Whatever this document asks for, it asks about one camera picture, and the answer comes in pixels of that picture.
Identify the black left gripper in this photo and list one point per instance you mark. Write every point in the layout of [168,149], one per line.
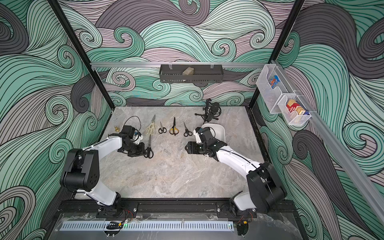
[140,152]

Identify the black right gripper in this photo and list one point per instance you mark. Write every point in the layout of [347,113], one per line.
[194,147]

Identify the large black handled scissors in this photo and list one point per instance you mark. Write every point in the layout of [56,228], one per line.
[148,151]

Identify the cream handled kitchen scissors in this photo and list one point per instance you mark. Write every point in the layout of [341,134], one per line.
[150,130]

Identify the small black scissors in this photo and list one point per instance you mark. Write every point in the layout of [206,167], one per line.
[162,129]

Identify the yellow black handled scissors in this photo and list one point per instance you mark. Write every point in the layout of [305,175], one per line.
[173,130]

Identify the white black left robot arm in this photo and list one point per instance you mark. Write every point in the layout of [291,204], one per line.
[81,171]

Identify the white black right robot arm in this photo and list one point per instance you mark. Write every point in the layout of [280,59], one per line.
[265,188]

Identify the white plastic storage box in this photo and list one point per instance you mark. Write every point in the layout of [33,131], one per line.
[217,130]

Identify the beige sponge block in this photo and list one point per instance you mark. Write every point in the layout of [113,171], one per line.
[188,71]

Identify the white perforated strip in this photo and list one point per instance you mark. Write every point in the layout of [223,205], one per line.
[156,226]

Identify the blue red small packet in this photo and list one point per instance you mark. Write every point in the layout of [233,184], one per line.
[273,81]

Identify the red yellow small boxes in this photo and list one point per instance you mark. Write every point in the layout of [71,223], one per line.
[293,106]

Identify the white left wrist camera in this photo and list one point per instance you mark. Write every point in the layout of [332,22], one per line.
[137,138]

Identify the black wall shelf tray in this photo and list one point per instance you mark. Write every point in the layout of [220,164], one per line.
[195,74]

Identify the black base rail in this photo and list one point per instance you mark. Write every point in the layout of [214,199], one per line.
[145,208]

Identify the clear wall bin far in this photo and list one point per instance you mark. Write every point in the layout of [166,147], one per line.
[271,96]

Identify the clear wall bin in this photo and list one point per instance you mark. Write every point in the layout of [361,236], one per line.
[292,119]
[271,96]

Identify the clear wall bin near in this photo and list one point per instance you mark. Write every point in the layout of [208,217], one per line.
[292,119]

